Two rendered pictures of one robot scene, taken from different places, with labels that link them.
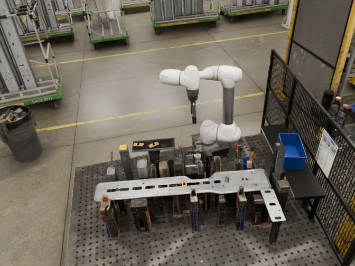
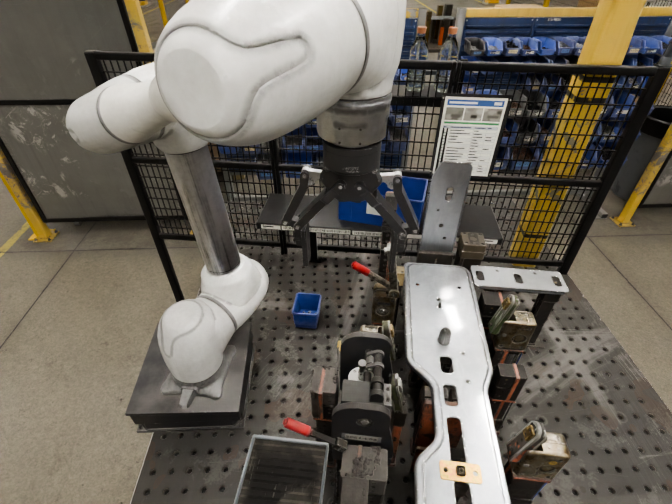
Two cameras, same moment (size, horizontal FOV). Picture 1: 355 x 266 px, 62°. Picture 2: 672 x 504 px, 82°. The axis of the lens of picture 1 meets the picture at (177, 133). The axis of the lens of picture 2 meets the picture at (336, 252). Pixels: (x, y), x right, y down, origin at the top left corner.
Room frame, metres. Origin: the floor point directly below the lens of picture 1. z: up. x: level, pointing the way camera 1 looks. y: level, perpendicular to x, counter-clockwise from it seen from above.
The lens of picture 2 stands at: (1.84, 0.34, 1.86)
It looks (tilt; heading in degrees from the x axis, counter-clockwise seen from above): 39 degrees down; 277
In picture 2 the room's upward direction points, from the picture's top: straight up
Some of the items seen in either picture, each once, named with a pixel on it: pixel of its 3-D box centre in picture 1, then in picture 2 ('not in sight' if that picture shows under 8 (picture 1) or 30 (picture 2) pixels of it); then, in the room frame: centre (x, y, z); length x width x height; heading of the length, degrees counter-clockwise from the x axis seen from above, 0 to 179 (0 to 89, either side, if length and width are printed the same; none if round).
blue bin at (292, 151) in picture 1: (290, 150); (382, 199); (1.81, -0.92, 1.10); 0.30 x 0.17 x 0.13; 171
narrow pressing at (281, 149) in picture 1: (279, 161); (444, 210); (1.61, -0.75, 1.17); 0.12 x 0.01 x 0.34; 0
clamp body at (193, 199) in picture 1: (194, 211); (521, 476); (1.45, -0.08, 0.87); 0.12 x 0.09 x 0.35; 0
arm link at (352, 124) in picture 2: (192, 91); (352, 114); (1.87, -0.13, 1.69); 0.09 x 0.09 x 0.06
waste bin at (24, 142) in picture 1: (20, 134); not in sight; (3.39, 2.19, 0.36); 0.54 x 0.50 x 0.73; 9
